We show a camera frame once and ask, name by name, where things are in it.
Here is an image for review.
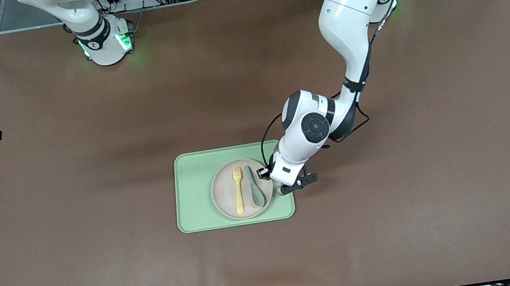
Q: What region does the grey-green plastic spoon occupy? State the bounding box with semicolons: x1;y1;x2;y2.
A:
244;164;267;210

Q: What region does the light green rectangular tray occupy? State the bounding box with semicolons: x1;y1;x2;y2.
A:
167;138;298;236

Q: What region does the yellow plastic fork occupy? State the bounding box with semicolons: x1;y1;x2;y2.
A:
230;165;249;215

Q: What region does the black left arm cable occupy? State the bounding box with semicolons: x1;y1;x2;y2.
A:
240;0;420;168

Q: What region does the beige round plate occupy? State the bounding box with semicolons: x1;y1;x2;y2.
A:
207;155;278;224

